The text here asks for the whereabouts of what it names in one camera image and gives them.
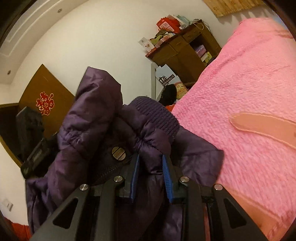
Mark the pink bed cover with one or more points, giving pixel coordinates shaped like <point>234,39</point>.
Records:
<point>244,104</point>

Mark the dark purple padded jacket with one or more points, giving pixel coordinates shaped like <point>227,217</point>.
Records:
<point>99,135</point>

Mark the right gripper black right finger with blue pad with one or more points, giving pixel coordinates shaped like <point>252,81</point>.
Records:
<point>208,213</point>

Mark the brown wooden door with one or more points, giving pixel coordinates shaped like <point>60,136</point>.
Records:
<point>43,80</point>

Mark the white printed bag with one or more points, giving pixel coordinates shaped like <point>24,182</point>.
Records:
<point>161,77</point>

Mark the red gift box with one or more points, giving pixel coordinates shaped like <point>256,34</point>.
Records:
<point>169,24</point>

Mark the red double happiness sticker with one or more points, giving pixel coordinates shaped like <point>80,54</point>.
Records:
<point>45,103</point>

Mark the white card on desk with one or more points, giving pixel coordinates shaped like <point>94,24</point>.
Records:
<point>146,44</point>

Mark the blue patterned bed blanket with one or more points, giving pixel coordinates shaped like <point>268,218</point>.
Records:
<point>281,23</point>

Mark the dark wooden desk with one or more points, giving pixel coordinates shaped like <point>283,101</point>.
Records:
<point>179,52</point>

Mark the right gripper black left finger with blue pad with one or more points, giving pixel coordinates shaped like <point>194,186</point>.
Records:
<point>91,212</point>

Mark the beige patterned curtain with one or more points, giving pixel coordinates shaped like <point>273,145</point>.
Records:
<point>222,8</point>

